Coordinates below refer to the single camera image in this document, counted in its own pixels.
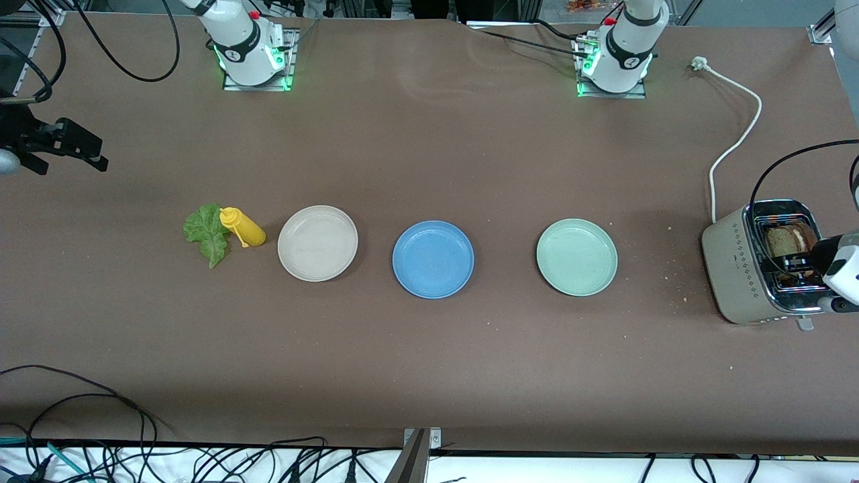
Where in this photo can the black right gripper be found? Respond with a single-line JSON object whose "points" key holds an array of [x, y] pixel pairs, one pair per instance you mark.
{"points": [[15, 131]]}

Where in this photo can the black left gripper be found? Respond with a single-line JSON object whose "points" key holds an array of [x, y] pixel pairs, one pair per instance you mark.
{"points": [[820, 254]]}

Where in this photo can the brown bread slice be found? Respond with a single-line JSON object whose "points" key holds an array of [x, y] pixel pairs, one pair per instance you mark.
{"points": [[809, 238], [782, 243]]}

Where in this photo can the green lettuce leaf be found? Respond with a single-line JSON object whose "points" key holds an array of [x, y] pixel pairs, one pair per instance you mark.
{"points": [[208, 238]]}

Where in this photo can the yellow mustard squeeze bottle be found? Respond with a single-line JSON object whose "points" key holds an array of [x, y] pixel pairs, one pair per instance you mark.
{"points": [[249, 231]]}

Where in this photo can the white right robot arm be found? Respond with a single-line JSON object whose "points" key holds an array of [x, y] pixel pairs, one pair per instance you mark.
{"points": [[238, 40]]}

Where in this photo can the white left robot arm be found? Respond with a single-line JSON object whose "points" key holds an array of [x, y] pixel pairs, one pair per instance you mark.
{"points": [[627, 47]]}

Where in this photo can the mint green round plate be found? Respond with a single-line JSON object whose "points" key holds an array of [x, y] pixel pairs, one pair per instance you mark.
{"points": [[577, 257]]}

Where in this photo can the beige round plate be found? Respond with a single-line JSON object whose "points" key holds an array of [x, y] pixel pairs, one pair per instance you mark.
{"points": [[317, 243]]}

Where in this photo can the blue round plate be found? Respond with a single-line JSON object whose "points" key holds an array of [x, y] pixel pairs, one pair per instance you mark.
{"points": [[433, 259]]}

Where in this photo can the beige chrome toaster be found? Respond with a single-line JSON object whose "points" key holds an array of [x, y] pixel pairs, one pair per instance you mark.
{"points": [[731, 261]]}

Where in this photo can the colourful snack packet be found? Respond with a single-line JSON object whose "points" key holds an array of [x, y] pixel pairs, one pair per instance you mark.
{"points": [[584, 5]]}

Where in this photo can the aluminium frame profile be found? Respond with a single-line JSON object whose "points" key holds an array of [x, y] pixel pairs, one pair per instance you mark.
{"points": [[50, 17], [820, 33]]}

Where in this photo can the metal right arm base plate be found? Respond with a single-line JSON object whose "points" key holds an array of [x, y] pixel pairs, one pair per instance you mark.
{"points": [[290, 64]]}

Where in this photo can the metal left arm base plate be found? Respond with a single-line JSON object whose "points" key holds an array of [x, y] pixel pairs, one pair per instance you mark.
{"points": [[614, 95]]}

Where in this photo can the aluminium table edge bracket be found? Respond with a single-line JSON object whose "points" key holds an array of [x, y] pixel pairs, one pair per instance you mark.
{"points": [[416, 463]]}

